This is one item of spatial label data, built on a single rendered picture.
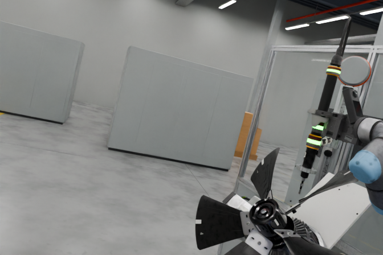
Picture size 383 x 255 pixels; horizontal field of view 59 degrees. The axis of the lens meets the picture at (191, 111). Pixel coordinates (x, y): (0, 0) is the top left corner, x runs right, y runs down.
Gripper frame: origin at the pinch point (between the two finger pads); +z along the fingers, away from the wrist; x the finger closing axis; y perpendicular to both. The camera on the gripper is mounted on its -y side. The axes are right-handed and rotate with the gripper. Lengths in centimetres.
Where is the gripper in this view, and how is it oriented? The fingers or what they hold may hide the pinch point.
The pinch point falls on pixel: (316, 111)
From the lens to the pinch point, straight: 125.0
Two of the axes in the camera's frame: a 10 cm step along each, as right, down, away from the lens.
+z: -4.2, -1.8, 8.9
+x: 8.7, 1.8, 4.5
